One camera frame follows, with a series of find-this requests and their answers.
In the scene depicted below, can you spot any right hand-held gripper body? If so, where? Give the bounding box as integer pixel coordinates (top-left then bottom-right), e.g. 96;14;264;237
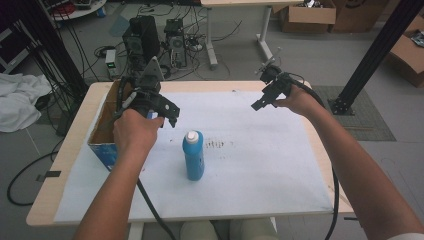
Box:
255;64;295;108

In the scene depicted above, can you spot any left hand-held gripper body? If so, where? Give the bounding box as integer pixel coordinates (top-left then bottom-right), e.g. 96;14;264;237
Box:
115;55;174;122

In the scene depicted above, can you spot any person's right hand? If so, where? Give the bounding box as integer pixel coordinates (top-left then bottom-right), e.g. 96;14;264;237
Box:
273;83;324;118

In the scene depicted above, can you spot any person's left hand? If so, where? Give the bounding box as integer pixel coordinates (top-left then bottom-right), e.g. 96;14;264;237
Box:
112;107;165;162

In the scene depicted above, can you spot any blue bottle with white cap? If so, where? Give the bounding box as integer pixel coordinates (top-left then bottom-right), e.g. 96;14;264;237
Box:
181;130;206;182

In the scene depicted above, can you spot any small grey power supply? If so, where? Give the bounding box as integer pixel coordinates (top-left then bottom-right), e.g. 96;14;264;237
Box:
104;48;118;78

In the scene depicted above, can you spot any large black computer tower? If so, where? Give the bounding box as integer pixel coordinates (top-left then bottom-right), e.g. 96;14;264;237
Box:
121;15;162;72

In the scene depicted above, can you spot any open cardboard box blue print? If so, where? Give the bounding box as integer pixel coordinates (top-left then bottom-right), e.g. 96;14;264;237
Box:
86;79;135;173

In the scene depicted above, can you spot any small black computer tower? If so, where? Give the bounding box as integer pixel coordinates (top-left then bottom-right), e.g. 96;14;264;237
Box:
163;18;188;70

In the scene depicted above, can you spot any white paper sheet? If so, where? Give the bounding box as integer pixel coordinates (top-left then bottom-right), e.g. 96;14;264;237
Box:
53;90;335;224

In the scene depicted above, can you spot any open brown cardboard box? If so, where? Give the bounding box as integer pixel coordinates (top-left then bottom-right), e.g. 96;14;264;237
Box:
279;0;338;35

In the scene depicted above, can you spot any grey floor mat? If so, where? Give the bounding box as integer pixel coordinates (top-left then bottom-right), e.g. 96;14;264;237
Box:
311;85;398;142

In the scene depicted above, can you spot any closed brown cardboard box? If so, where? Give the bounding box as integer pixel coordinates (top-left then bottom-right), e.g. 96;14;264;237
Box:
329;0;390;34

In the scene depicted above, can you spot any round white table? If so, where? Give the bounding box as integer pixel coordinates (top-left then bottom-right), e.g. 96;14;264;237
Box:
46;0;108;22

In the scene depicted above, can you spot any black tape strip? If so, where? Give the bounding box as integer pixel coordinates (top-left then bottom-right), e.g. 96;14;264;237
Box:
35;169;63;183

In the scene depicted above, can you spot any white cloth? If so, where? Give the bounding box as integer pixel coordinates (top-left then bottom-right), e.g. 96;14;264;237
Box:
0;71;53;134

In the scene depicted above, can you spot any brown cardboard box with flap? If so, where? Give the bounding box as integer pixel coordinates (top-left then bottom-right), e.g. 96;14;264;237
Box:
386;14;424;90

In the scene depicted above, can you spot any white desk frame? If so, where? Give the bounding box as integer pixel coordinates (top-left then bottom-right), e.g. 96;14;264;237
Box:
199;0;305;71

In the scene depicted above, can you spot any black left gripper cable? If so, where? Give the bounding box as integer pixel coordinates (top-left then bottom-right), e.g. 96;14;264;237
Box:
135;177;178;240

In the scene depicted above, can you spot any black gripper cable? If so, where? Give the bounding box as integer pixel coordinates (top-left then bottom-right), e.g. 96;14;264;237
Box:
135;177;178;240
287;73;340;240

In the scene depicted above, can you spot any black metal stand with cables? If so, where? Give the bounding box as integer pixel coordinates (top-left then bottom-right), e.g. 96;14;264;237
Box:
33;0;90;103

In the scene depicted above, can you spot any black metal post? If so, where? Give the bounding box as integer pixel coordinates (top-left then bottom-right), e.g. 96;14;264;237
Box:
327;0;424;116

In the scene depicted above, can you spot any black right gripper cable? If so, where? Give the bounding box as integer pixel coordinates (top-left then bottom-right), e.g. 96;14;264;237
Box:
287;73;340;240

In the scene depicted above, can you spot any black floor cable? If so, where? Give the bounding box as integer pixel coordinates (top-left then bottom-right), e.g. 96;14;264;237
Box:
6;138;66;207

